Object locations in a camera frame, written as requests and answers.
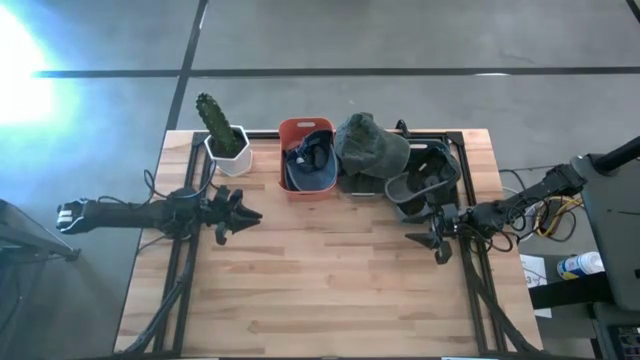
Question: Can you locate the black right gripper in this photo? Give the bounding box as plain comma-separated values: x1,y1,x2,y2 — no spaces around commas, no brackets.
401,198,469,265

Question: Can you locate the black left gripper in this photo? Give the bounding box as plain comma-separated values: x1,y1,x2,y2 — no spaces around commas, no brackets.
204,184,264,247

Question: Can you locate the dark olive cap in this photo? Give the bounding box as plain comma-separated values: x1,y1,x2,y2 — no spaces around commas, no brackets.
383,144,463,219

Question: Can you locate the navy blue cap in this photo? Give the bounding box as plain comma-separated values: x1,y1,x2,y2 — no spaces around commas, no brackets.
283,129,339,193

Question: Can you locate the grey cap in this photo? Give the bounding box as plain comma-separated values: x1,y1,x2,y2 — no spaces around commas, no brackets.
333,111,412,181

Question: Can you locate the teal plastic bin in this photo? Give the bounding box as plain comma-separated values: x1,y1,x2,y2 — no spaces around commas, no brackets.
394,138,464,224

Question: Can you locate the white hexagonal plant pot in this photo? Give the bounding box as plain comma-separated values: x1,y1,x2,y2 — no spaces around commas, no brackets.
203,124,254,178

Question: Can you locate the orange plastic bin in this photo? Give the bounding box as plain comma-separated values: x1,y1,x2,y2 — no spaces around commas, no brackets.
277,116,339,203

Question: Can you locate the clear plastic bin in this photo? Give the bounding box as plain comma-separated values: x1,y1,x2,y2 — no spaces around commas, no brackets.
337,128,392,202

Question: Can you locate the green cactus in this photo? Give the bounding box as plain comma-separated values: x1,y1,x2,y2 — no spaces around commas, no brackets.
195,92,244,159

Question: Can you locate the white paper sheet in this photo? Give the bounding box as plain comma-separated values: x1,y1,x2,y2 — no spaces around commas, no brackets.
519,253,554,320

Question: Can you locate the white and blue bottle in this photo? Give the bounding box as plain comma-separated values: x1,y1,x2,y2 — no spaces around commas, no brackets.
556,250,606,281

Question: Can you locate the black flat panel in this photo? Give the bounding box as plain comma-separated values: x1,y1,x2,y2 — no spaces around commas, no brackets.
570,153,640,312

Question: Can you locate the grey side stand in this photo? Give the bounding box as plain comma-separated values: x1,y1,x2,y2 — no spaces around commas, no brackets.
0,198,83,264

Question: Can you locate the black pole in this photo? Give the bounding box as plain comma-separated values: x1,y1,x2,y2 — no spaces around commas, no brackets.
592,135,640,174

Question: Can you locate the black control box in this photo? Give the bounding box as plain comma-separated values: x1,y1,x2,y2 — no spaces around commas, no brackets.
591,301,640,360

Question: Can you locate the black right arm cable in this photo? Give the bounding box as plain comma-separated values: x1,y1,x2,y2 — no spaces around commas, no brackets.
458,204,517,254

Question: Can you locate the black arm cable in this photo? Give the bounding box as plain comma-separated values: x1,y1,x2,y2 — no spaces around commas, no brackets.
458,204,517,254
143,159,217,202

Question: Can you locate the black metal frame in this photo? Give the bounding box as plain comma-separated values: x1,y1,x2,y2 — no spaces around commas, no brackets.
119,129,542,357

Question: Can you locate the white floor cable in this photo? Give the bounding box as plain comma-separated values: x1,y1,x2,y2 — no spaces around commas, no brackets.
501,185,542,237

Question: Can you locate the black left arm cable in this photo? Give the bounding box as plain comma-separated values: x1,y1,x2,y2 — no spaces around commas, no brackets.
143,159,217,202

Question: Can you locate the black floor cable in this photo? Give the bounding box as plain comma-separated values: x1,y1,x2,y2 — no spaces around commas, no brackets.
498,166,557,187

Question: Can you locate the yellow floor cable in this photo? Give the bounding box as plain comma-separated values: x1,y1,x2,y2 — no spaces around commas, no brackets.
536,195,585,239

